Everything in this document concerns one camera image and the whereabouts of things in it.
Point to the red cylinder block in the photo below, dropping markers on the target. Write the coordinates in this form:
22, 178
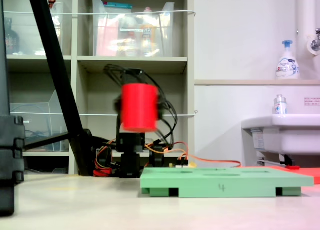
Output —
140, 107

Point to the orange flat block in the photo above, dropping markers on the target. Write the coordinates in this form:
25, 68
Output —
307, 173

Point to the beige shelf unit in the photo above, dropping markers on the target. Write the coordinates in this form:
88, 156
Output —
132, 62

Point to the orange labelled bottle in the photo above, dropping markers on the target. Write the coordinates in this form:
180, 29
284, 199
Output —
148, 32

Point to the large clear storage bin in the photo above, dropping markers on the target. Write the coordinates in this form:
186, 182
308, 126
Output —
112, 35

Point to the black tripod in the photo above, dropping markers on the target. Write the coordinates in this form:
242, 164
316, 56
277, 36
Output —
53, 57

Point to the clear empty plastic bin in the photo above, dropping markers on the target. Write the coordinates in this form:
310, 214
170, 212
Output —
37, 125

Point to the green shape sorting board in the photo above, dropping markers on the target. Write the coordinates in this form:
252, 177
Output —
212, 187

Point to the brown bottle with red cap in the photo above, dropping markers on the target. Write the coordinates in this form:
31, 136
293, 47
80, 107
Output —
52, 0

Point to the clear bin with bottles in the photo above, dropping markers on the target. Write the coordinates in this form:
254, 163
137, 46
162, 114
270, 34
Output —
27, 35

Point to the notched black stack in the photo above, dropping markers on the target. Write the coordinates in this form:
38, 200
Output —
10, 150

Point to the small clear sanitizer bottle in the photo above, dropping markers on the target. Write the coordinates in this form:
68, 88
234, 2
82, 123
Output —
280, 106

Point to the dark round glass bottle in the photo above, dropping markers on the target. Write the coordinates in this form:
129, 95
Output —
11, 40

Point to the white sink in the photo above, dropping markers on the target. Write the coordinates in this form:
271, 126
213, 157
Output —
287, 132

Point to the white pump soap bottle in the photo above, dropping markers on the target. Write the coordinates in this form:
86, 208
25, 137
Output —
287, 65

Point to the metal faucet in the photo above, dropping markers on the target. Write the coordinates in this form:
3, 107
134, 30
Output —
315, 43

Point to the dark grey upright post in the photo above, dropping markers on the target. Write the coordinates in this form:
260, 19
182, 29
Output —
3, 65

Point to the white wall notice label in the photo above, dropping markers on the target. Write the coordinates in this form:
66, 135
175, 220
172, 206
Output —
312, 101

